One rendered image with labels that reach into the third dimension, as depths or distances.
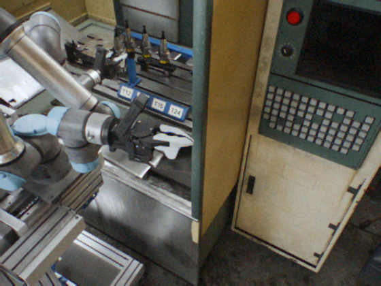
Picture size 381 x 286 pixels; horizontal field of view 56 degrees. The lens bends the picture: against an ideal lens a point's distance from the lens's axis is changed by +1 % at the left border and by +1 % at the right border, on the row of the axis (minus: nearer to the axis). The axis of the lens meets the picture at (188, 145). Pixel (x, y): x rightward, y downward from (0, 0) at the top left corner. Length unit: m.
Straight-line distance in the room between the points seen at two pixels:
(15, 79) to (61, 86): 1.81
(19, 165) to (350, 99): 1.13
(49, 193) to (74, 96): 0.43
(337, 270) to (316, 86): 1.44
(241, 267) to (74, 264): 1.02
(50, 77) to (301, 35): 0.84
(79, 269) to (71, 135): 1.42
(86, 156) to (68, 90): 0.19
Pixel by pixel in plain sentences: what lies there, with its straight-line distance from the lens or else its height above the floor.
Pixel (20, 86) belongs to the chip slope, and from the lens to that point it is 2.77.
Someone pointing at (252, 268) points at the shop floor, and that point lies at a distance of 2.41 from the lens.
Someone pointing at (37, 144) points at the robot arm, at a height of 1.36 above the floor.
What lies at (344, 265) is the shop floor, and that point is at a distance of 2.59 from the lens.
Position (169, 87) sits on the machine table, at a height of 0.90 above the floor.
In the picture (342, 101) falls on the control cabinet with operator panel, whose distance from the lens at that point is 1.43.
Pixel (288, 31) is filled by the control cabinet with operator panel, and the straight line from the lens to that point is 1.35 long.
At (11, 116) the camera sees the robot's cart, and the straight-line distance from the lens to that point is 1.78.
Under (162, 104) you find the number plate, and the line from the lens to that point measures 1.93.
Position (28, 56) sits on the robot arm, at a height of 1.67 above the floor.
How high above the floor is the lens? 2.15
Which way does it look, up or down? 45 degrees down
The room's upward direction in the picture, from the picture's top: straight up
